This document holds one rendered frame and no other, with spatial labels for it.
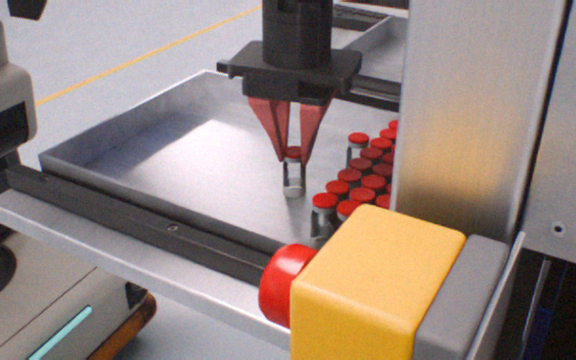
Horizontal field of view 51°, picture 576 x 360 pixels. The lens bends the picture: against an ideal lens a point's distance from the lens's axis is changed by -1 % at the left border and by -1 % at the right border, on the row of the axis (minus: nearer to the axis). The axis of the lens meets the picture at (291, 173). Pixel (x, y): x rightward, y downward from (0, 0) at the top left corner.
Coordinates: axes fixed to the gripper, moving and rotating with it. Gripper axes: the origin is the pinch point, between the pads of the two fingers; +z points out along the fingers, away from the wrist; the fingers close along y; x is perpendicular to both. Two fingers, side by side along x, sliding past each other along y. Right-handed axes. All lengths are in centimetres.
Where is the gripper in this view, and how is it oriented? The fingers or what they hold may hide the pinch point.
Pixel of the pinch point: (294, 152)
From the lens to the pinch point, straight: 55.4
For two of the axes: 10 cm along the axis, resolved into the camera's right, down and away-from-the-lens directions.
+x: 2.8, -4.9, 8.3
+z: -0.2, 8.6, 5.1
